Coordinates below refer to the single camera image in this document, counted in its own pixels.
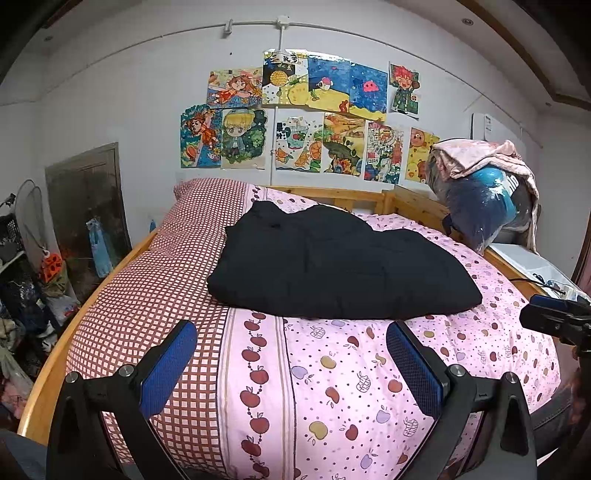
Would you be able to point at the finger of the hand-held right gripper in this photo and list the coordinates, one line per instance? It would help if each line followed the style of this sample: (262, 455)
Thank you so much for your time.
(554, 300)
(545, 318)

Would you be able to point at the pile of clothes and bags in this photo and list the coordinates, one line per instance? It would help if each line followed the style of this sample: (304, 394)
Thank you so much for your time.
(27, 323)

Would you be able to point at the black plastic basket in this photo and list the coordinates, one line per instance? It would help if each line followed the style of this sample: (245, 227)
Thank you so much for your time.
(9, 228)

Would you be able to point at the wooden bed frame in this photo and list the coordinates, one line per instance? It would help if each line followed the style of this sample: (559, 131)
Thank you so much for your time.
(415, 205)

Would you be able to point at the black padded jacket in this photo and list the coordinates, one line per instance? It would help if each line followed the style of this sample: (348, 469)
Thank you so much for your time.
(346, 267)

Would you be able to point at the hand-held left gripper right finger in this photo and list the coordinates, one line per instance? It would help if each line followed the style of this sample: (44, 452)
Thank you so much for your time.
(415, 369)

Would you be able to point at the pink apple and checked quilt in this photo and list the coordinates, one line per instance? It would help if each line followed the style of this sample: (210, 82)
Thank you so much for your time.
(346, 369)

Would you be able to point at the blue hanging bag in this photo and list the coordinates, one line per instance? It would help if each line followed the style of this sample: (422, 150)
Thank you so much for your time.
(99, 249)

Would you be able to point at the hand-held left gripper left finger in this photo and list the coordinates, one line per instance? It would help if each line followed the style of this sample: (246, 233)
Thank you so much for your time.
(168, 364)

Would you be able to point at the dark metal framed panel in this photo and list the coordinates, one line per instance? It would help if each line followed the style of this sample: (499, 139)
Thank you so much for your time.
(83, 198)

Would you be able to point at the orange spotted toy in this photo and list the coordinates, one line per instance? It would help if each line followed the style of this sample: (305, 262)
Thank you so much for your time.
(51, 267)

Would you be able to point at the person's left leg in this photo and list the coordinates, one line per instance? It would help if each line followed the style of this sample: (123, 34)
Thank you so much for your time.
(18, 457)

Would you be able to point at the group of colourful wall drawings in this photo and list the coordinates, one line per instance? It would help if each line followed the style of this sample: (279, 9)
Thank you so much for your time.
(341, 147)

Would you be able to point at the white air conditioner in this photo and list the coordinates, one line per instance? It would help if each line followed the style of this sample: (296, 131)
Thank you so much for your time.
(485, 127)

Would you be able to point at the plastic-wrapped bundle of bedding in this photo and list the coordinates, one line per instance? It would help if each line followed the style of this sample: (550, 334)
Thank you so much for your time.
(471, 154)

